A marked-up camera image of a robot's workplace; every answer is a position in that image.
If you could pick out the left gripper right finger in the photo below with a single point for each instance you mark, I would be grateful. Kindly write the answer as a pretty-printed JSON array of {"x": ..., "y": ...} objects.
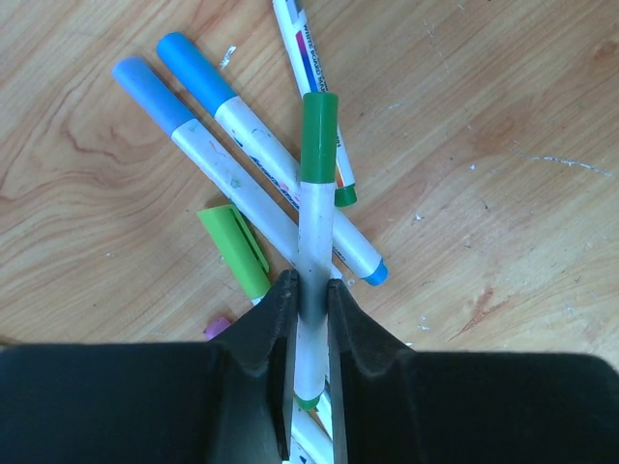
[{"x": 393, "y": 404}]

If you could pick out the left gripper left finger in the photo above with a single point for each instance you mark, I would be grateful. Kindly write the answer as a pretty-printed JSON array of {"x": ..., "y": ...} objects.
[{"x": 227, "y": 400}]

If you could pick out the pink cap marker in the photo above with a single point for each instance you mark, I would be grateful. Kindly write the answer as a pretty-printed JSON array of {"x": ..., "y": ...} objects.
[{"x": 216, "y": 327}]

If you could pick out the lilac cap marker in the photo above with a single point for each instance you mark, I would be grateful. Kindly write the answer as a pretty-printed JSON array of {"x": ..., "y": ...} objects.
[{"x": 312, "y": 433}]

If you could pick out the light green cap marker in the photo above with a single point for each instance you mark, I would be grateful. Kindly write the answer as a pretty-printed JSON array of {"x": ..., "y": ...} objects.
[{"x": 234, "y": 240}]

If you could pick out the sky blue cap marker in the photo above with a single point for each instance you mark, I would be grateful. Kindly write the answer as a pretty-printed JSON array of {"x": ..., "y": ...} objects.
[{"x": 219, "y": 99}]

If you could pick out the periwinkle cap marker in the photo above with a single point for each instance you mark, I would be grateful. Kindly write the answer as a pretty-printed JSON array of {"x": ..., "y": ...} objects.
[{"x": 180, "y": 124}]

